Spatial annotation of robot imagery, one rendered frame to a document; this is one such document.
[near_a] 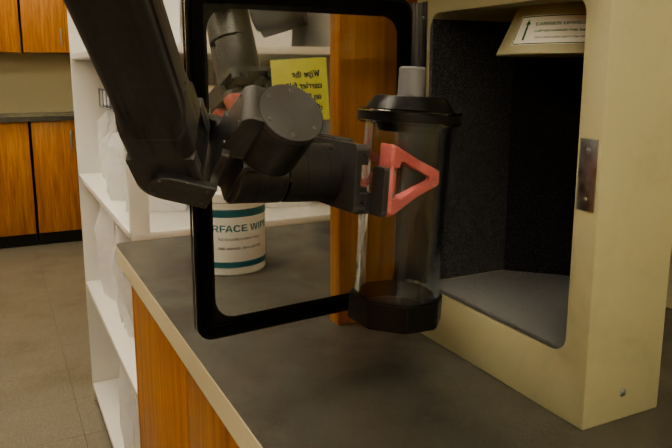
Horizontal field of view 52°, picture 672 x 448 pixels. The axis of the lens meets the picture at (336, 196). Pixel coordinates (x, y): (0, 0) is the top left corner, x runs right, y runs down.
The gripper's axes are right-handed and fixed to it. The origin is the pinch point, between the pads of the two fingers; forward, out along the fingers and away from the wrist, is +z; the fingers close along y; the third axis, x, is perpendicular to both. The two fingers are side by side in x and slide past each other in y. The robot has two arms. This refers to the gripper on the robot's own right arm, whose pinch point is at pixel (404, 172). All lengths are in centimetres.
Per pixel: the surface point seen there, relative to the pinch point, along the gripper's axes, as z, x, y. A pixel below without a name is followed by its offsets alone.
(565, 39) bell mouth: 14.6, -14.8, -6.4
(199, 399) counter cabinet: -10, 38, 33
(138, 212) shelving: -3, 23, 102
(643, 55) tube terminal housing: 15.5, -13.0, -15.4
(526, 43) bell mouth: 13.0, -14.3, -2.5
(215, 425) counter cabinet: -10.9, 38.0, 24.5
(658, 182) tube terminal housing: 19.9, -0.9, -15.6
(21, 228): 3, 105, 487
